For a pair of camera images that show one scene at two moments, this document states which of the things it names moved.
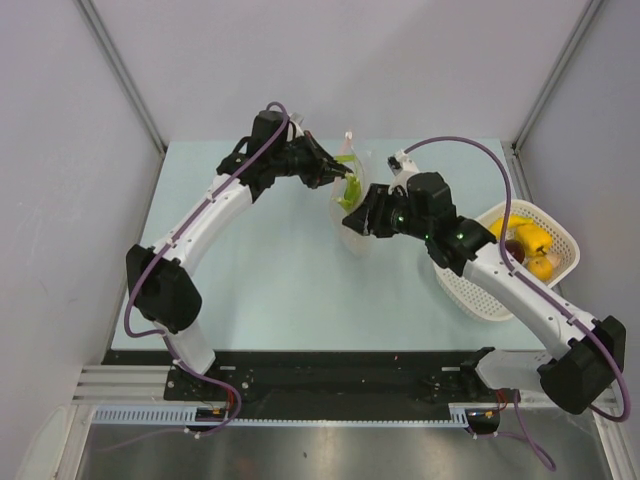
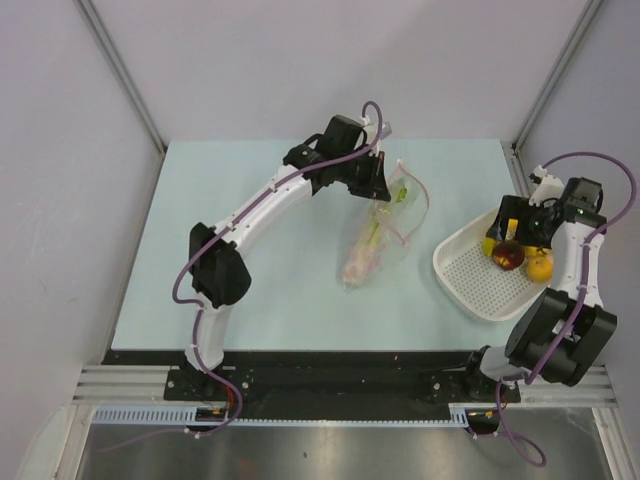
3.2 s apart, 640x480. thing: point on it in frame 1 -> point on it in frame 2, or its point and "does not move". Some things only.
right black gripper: (373, 210) -> (518, 208)
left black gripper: (321, 165) -> (375, 185)
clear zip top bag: (345, 193) -> (380, 242)
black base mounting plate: (262, 380) does not move
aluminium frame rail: (124, 385) does not move
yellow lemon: (541, 268) does not move
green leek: (353, 194) -> (362, 258)
